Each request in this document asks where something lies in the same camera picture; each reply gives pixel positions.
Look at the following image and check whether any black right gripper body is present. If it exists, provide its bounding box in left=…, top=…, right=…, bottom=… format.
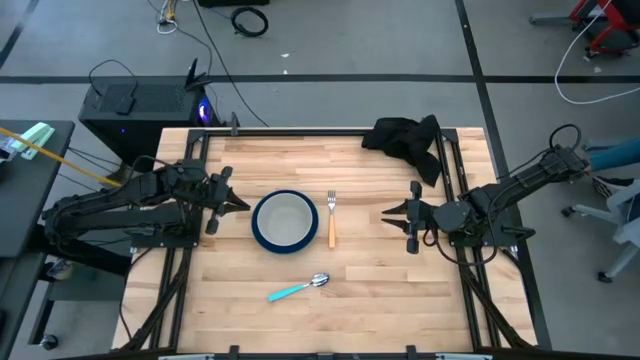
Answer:
left=407, top=181, right=436, bottom=254

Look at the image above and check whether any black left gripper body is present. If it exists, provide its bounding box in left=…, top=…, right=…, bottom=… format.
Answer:
left=199, top=167, right=234, bottom=235

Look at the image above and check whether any dark blue plate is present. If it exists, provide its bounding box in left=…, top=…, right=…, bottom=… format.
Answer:
left=250, top=188, right=320, bottom=255

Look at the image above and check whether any grey bowl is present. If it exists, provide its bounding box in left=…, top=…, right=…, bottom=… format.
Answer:
left=258, top=193, right=314, bottom=247

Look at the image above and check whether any fork with orange handle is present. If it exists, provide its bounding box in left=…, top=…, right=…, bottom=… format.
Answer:
left=327, top=189, right=337, bottom=250

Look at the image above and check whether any spoon with teal handle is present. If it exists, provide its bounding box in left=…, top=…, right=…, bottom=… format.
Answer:
left=267, top=272, right=331, bottom=304

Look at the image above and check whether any black cloth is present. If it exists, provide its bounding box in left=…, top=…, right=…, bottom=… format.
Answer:
left=360, top=114, right=444, bottom=188

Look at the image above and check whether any black computer tower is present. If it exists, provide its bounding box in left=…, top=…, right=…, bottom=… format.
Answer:
left=78, top=74, right=221, bottom=162

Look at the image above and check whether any black antenna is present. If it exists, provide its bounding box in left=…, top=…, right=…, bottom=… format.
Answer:
left=183, top=58, right=212, bottom=92

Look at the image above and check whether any small black box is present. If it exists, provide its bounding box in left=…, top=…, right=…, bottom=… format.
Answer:
left=115, top=95, right=137, bottom=116

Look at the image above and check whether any black side desk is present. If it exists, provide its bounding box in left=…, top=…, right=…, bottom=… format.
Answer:
left=0, top=119, right=76, bottom=360

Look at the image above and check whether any mint green stapler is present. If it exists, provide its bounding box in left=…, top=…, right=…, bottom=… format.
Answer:
left=10, top=122, right=56, bottom=161

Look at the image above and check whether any grey office chair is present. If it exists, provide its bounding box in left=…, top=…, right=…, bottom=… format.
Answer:
left=560, top=179, right=640, bottom=284

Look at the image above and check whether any person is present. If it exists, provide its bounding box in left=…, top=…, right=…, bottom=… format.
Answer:
left=589, top=137, right=640, bottom=199

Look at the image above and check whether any red and black cart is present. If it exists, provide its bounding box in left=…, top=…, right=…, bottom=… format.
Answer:
left=529, top=0, right=640, bottom=59

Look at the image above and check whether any black metal table frame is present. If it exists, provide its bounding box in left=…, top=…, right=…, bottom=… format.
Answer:
left=119, top=127, right=539, bottom=360

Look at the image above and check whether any long black floor cable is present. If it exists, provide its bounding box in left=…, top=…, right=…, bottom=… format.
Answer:
left=191, top=0, right=274, bottom=130

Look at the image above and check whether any yellow strap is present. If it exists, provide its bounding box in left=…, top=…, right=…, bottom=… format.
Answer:
left=0, top=126, right=124, bottom=189

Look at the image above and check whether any coiled black cable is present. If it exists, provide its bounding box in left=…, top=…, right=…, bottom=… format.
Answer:
left=230, top=6, right=270, bottom=38

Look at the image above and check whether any white and yellow cable bundle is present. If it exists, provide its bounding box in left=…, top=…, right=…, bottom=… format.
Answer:
left=156, top=0, right=180, bottom=36

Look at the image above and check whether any white floor cable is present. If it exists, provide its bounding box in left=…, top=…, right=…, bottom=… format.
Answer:
left=553, top=0, right=640, bottom=106

